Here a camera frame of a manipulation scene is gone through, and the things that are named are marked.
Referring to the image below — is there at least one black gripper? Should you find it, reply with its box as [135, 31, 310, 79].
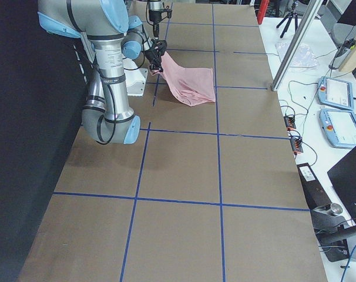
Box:
[145, 39, 167, 75]
[146, 8, 172, 40]

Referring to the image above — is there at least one pink snoopy t-shirt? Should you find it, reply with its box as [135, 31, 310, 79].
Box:
[159, 52, 216, 106]

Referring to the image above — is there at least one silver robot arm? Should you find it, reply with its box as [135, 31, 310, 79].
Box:
[38, 1, 171, 145]
[146, 0, 172, 40]

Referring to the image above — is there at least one red object at back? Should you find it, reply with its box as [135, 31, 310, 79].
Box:
[257, 0, 270, 25]

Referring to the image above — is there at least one far orange connector box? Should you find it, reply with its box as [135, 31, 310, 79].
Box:
[283, 116, 296, 131]

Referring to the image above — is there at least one orange connector box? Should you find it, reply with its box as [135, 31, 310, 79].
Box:
[283, 116, 296, 131]
[290, 136, 303, 155]

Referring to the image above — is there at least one clear plastic bag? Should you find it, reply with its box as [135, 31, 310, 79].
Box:
[275, 41, 319, 68]

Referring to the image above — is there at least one near orange connector box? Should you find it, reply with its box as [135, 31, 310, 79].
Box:
[290, 136, 303, 155]

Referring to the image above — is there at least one far blue teach pendant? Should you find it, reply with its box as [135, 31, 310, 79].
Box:
[317, 76, 354, 110]

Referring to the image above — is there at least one blue teach pendant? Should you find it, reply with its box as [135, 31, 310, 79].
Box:
[317, 76, 354, 110]
[319, 109, 356, 149]

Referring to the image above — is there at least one near blue teach pendant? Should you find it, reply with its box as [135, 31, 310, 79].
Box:
[319, 109, 356, 149]

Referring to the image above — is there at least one black box with label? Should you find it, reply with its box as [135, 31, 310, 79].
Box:
[297, 163, 331, 210]

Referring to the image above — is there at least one black monitor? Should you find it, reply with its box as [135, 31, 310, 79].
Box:
[327, 146, 356, 219]

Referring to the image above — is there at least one grey clamp with knob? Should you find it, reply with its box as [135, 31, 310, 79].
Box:
[310, 203, 346, 234]

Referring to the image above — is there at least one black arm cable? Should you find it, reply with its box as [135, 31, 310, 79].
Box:
[95, 49, 146, 145]

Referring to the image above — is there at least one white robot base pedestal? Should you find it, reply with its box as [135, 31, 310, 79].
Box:
[123, 58, 148, 97]

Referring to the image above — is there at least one black camera tripod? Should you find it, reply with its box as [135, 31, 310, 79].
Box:
[276, 0, 298, 38]

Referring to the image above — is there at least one aluminium frame post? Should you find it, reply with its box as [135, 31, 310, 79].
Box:
[271, 0, 322, 91]

